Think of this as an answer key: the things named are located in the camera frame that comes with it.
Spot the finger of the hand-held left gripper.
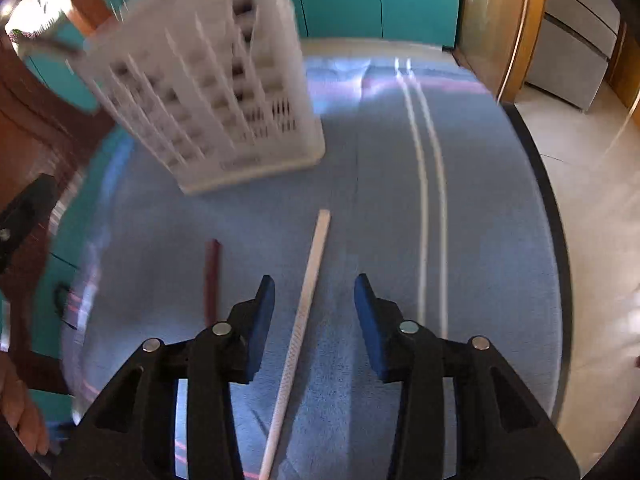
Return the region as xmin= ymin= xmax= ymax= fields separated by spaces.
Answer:
xmin=0 ymin=174 xmax=59 ymax=275

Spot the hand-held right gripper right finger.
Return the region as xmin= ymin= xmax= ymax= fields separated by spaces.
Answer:
xmin=353 ymin=273 xmax=581 ymax=480

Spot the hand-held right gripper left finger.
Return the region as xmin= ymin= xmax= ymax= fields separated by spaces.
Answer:
xmin=52 ymin=275 xmax=277 ymax=480

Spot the white chopstick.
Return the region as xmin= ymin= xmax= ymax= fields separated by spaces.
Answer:
xmin=257 ymin=209 xmax=332 ymax=480

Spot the white plastic lattice basket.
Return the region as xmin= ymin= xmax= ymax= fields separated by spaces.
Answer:
xmin=67 ymin=0 xmax=327 ymax=197

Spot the person's left hand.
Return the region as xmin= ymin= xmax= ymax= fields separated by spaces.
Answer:
xmin=0 ymin=354 xmax=52 ymax=457

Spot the red chopstick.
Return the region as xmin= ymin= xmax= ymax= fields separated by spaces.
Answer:
xmin=202 ymin=238 xmax=222 ymax=328

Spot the carved wooden chair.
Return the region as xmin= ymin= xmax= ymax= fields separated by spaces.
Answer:
xmin=0 ymin=0 xmax=118 ymax=397

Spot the blue striped cloth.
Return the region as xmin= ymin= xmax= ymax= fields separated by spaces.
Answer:
xmin=60 ymin=52 xmax=566 ymax=480

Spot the teal cabinet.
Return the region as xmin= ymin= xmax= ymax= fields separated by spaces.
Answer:
xmin=281 ymin=0 xmax=462 ymax=52

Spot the wooden door frame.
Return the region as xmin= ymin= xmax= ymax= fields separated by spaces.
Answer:
xmin=459 ymin=0 xmax=552 ymax=105

